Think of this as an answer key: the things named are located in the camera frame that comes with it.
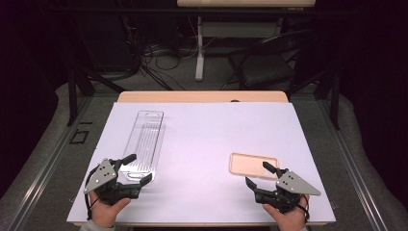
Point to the person's right hand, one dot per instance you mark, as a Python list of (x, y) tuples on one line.
[(290, 221)]

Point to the black chair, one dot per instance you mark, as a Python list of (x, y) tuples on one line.
[(266, 73)]

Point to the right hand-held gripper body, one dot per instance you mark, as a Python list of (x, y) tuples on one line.
[(293, 184)]

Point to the beige phone case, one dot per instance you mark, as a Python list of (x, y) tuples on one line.
[(247, 165)]

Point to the aluminium floor rail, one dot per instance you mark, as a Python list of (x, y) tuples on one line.
[(352, 166), (48, 166)]

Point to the white board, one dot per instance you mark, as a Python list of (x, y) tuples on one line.
[(198, 144)]

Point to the black metal stand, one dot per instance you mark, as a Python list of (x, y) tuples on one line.
[(335, 102), (72, 96)]

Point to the white desk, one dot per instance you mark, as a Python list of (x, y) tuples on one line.
[(199, 48)]

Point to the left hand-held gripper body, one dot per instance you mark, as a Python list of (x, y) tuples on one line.
[(101, 175)]

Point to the person's left hand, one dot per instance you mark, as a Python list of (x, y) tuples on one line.
[(104, 213)]

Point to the black metal crossbar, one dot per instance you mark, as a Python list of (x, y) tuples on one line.
[(128, 10)]

